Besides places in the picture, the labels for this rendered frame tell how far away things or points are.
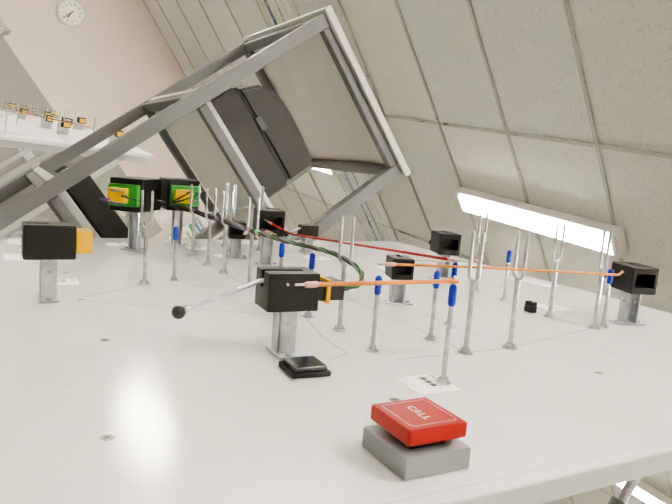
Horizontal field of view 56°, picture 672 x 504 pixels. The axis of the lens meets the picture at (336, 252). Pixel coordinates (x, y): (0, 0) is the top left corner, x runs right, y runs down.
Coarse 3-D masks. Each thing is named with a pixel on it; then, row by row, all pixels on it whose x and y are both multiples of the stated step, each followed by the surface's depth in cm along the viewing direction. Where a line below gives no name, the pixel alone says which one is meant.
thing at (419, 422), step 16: (400, 400) 47; (416, 400) 48; (384, 416) 45; (400, 416) 44; (416, 416) 45; (432, 416) 45; (448, 416) 45; (400, 432) 43; (416, 432) 42; (432, 432) 43; (448, 432) 44; (464, 432) 44
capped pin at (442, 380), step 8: (456, 288) 61; (448, 296) 61; (456, 296) 61; (448, 304) 61; (448, 312) 61; (448, 320) 61; (448, 328) 61; (448, 336) 62; (448, 344) 62; (448, 352) 62; (440, 376) 62; (440, 384) 62; (448, 384) 62
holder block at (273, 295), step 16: (272, 272) 65; (288, 272) 65; (304, 272) 66; (256, 288) 67; (272, 288) 64; (288, 288) 65; (304, 288) 66; (272, 304) 64; (288, 304) 65; (304, 304) 66
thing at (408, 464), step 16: (368, 432) 46; (384, 432) 46; (368, 448) 46; (384, 448) 44; (400, 448) 43; (416, 448) 44; (432, 448) 44; (448, 448) 44; (464, 448) 44; (384, 464) 44; (400, 464) 42; (416, 464) 42; (432, 464) 43; (448, 464) 44; (464, 464) 44
